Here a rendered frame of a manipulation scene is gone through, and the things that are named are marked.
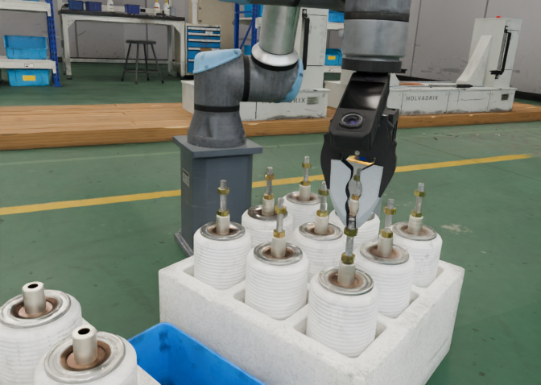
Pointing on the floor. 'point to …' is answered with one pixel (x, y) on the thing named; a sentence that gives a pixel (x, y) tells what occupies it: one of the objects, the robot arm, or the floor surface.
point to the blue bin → (184, 359)
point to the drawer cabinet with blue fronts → (201, 32)
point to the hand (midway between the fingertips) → (351, 219)
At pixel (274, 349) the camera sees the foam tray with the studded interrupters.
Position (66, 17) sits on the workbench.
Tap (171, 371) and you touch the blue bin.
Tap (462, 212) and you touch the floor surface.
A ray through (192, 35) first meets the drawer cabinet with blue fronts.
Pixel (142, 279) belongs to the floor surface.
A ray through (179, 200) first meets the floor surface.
